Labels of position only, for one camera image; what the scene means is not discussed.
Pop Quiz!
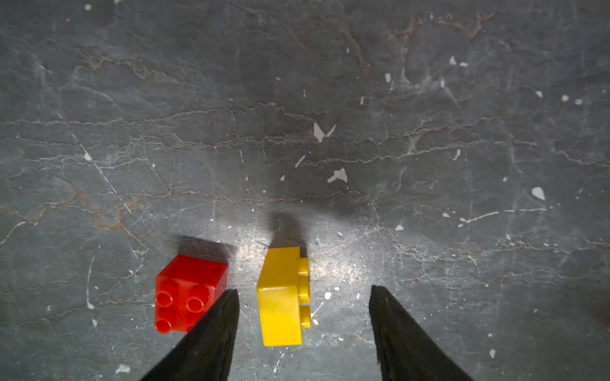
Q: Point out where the red lego brick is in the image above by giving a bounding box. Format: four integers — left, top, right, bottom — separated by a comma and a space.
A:
154, 255, 228, 334

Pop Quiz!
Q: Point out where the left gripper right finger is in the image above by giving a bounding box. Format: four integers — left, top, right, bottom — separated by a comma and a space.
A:
369, 285, 471, 380

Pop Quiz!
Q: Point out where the orange-yellow lego brick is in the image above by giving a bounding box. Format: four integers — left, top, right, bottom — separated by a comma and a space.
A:
256, 247, 311, 347

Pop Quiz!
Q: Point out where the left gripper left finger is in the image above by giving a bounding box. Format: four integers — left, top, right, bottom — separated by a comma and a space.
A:
142, 289, 240, 380

